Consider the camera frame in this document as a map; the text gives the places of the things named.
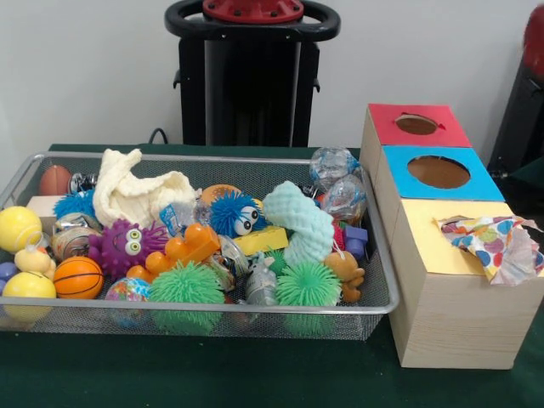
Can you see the small dotted cloth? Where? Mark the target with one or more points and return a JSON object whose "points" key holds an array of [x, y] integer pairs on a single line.
{"points": [[497, 246]]}

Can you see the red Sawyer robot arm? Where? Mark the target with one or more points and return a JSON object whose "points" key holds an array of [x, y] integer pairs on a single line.
{"points": [[535, 42]]}

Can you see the wooden box with three holes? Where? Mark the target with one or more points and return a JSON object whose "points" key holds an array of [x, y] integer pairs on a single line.
{"points": [[459, 314]]}

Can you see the mint green foam cloth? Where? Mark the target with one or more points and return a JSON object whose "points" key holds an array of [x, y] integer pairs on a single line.
{"points": [[302, 225]]}

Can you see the blue spiky ball with eyes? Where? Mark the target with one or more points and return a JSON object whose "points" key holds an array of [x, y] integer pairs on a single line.
{"points": [[229, 212]]}

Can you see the green spiky ball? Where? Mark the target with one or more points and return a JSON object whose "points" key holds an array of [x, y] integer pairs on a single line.
{"points": [[187, 285], [308, 285]]}

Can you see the orange plastic toy block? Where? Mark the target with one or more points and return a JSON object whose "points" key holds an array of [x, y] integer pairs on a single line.
{"points": [[183, 246]]}

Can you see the cream knitted cloth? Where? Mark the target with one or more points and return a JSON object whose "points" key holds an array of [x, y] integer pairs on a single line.
{"points": [[136, 191]]}

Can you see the purple furry monster toy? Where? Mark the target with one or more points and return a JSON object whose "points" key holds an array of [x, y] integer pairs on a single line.
{"points": [[123, 246]]}

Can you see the dark green table cloth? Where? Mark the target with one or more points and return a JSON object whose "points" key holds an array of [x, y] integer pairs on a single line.
{"points": [[255, 374]]}

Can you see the orange toy basketball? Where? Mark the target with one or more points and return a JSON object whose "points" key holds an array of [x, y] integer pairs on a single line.
{"points": [[78, 276]]}

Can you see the yellow ball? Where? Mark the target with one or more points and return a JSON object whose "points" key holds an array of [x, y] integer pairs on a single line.
{"points": [[19, 228], [30, 285]]}

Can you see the black monitor panel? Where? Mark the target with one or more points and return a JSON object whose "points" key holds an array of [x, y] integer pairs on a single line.
{"points": [[523, 127]]}

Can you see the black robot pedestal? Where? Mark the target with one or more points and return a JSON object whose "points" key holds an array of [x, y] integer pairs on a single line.
{"points": [[246, 85]]}

